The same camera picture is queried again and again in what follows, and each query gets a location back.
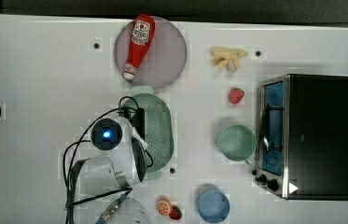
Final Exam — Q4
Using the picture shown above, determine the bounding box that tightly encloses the green cup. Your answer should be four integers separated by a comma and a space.
216, 124, 257, 165

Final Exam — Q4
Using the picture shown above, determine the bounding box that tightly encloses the red ketchup bottle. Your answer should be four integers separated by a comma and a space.
123, 14, 156, 81

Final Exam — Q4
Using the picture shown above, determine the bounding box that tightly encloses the small red toy fruit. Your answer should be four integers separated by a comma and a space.
169, 205, 182, 220

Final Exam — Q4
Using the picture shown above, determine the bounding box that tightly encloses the black toaster oven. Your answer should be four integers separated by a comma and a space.
252, 74, 348, 201

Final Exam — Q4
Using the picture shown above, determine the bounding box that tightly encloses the green oval strainer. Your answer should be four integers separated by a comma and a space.
122, 86, 174, 180

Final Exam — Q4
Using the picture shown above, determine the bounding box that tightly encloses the grey round plate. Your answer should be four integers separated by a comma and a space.
114, 16, 187, 89

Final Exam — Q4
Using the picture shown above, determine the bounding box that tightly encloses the red toy strawberry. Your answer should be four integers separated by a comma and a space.
229, 88, 244, 105

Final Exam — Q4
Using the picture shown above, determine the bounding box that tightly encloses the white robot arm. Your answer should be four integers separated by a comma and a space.
65, 108, 148, 224

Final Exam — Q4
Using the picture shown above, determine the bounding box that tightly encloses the yellow toy banana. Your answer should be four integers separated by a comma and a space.
211, 47, 248, 74

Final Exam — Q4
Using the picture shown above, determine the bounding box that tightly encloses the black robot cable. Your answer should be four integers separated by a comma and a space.
63, 95, 155, 224

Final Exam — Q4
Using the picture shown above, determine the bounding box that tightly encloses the blue cup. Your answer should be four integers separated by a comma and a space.
198, 189, 230, 223

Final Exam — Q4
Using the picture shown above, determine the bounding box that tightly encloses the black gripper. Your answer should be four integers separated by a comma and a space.
124, 107, 146, 138

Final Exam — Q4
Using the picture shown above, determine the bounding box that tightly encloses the toy orange slice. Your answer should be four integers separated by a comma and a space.
156, 196, 172, 216

